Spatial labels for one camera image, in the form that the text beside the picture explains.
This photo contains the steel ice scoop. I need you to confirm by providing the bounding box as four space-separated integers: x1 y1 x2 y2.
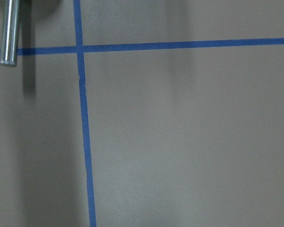
0 0 20 67

